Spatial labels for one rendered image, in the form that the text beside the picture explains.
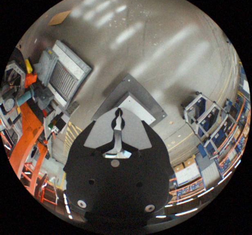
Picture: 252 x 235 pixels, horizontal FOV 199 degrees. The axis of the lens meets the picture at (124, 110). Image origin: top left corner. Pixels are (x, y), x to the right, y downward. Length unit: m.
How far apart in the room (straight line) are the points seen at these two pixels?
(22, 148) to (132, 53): 1.67
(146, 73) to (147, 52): 0.26
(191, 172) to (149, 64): 5.48
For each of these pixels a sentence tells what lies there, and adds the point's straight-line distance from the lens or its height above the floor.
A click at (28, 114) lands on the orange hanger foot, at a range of 1.30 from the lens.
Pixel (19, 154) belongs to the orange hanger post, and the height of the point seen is 1.11.
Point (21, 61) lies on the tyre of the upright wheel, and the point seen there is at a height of 0.63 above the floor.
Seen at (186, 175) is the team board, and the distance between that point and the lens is 5.51.
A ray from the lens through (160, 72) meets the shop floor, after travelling 0.98.
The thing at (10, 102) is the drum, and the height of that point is 0.83.
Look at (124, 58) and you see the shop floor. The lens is 0.88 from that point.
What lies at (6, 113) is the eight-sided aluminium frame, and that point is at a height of 0.92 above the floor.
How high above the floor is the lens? 0.87
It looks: 58 degrees down
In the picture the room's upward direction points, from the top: 178 degrees clockwise
